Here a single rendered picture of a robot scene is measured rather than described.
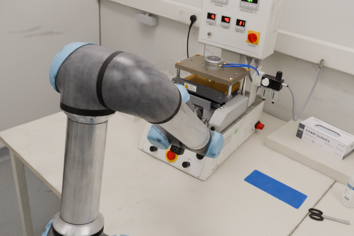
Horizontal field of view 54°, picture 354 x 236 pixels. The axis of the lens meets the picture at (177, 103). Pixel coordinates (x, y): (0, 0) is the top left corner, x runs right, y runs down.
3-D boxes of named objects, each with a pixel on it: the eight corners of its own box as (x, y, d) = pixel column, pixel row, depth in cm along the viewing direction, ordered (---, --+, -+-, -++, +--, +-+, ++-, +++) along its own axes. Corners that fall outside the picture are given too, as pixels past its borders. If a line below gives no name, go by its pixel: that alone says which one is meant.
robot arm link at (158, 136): (173, 146, 97) (190, 114, 101) (140, 134, 102) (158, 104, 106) (180, 157, 103) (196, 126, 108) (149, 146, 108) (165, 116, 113)
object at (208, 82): (200, 77, 165) (202, 58, 161) (242, 91, 155) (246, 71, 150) (179, 88, 152) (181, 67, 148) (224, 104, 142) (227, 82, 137)
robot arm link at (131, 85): (170, 52, 59) (229, 131, 102) (119, 40, 64) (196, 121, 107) (143, 114, 57) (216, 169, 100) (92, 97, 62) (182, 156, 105)
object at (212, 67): (202, 68, 171) (205, 42, 165) (261, 87, 156) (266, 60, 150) (173, 82, 153) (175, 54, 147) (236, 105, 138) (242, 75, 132)
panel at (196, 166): (141, 149, 152) (154, 109, 150) (199, 178, 137) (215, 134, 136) (138, 149, 150) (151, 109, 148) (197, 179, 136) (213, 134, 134)
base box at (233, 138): (201, 107, 193) (205, 78, 185) (265, 131, 175) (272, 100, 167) (137, 148, 153) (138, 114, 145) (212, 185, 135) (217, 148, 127)
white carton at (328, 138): (308, 128, 172) (312, 115, 169) (354, 151, 157) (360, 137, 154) (295, 136, 165) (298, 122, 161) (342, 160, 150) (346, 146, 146)
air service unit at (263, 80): (254, 95, 160) (259, 64, 153) (284, 105, 153) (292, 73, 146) (249, 98, 156) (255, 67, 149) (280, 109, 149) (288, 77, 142)
